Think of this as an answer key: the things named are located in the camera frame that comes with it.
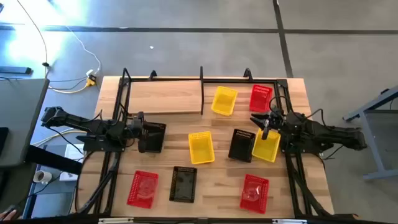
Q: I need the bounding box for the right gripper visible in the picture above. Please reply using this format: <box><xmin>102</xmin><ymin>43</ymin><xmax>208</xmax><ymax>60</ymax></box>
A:
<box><xmin>262</xmin><ymin>111</ymin><xmax>284</xmax><ymax>141</ymax></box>

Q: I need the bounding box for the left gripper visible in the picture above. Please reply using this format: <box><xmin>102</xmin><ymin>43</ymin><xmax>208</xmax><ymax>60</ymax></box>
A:
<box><xmin>126</xmin><ymin>117</ymin><xmax>147</xmax><ymax>154</ymax></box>

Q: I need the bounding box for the black plastic basket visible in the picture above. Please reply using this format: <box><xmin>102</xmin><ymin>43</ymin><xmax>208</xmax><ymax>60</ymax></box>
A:
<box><xmin>141</xmin><ymin>121</ymin><xmax>167</xmax><ymax>154</ymax></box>
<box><xmin>228</xmin><ymin>128</ymin><xmax>256</xmax><ymax>164</ymax></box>
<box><xmin>169</xmin><ymin>166</ymin><xmax>198</xmax><ymax>203</ymax></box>

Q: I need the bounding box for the yellow plastic basket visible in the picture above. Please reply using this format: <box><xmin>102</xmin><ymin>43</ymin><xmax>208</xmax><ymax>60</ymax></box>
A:
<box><xmin>211</xmin><ymin>86</ymin><xmax>239</xmax><ymax>116</ymax></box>
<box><xmin>188</xmin><ymin>131</ymin><xmax>216</xmax><ymax>165</ymax></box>
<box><xmin>251</xmin><ymin>128</ymin><xmax>281</xmax><ymax>164</ymax></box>

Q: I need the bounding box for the red plastic basket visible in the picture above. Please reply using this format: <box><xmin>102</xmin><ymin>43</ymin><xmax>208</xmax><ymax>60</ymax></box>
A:
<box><xmin>249</xmin><ymin>84</ymin><xmax>274</xmax><ymax>113</ymax></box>
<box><xmin>126</xmin><ymin>170</ymin><xmax>159</xmax><ymax>210</ymax></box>
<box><xmin>239</xmin><ymin>174</ymin><xmax>270</xmax><ymax>215</ymax></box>

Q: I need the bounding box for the white printed box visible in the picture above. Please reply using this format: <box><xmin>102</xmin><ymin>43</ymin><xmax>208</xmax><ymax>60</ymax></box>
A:
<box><xmin>64</xmin><ymin>143</ymin><xmax>85</xmax><ymax>164</ymax></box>

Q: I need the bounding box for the white flat box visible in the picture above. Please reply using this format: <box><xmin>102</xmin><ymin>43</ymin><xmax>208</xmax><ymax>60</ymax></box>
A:
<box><xmin>58</xmin><ymin>170</ymin><xmax>78</xmax><ymax>182</ymax></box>

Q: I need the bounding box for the black desk leg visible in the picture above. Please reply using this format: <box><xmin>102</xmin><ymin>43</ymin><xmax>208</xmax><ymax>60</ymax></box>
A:
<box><xmin>24</xmin><ymin>144</ymin><xmax>83</xmax><ymax>175</ymax></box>

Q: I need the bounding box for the white cup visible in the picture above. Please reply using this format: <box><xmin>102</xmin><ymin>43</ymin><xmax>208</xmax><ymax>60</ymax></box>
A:
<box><xmin>33</xmin><ymin>170</ymin><xmax>53</xmax><ymax>184</ymax></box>

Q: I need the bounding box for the grey desk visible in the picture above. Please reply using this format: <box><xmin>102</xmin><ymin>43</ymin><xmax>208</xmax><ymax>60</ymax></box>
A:
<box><xmin>0</xmin><ymin>78</ymin><xmax>50</xmax><ymax>169</ymax></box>

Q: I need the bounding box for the black flat device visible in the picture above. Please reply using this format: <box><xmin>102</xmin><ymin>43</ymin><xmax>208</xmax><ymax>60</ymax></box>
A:
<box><xmin>0</xmin><ymin>126</ymin><xmax>9</xmax><ymax>156</ymax></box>

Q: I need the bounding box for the black power strip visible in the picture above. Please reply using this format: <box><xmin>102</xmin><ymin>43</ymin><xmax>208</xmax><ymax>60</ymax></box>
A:
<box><xmin>0</xmin><ymin>66</ymin><xmax>33</xmax><ymax>75</ymax></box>

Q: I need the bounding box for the person's hand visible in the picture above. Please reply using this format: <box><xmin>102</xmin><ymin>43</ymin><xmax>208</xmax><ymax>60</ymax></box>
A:
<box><xmin>0</xmin><ymin>210</ymin><xmax>18</xmax><ymax>222</ymax></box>

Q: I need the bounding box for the black aluminium frame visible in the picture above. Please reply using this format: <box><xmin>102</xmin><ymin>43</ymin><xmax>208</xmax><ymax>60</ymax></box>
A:
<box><xmin>74</xmin><ymin>65</ymin><xmax>335</xmax><ymax>224</ymax></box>

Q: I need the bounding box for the pale yellow cable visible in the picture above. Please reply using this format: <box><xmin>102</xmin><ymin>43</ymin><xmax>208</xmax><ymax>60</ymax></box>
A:
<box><xmin>30</xmin><ymin>126</ymin><xmax>88</xmax><ymax>147</ymax></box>

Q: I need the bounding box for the silver metal bracket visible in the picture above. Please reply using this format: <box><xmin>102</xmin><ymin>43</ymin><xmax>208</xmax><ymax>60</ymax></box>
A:
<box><xmin>98</xmin><ymin>218</ymin><xmax>134</xmax><ymax>224</ymax></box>
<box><xmin>272</xmin><ymin>218</ymin><xmax>308</xmax><ymax>224</ymax></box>

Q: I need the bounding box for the yellow floor cable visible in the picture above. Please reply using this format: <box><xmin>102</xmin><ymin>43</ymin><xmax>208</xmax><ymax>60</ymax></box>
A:
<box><xmin>48</xmin><ymin>83</ymin><xmax>94</xmax><ymax>95</ymax></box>

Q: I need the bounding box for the grey metal table frame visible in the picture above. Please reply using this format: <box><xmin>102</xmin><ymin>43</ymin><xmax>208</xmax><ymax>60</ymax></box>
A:
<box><xmin>343</xmin><ymin>85</ymin><xmax>398</xmax><ymax>181</ymax></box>

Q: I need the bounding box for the white floor cable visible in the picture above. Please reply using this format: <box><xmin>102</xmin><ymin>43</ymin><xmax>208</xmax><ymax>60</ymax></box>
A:
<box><xmin>65</xmin><ymin>25</ymin><xmax>102</xmax><ymax>75</ymax></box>

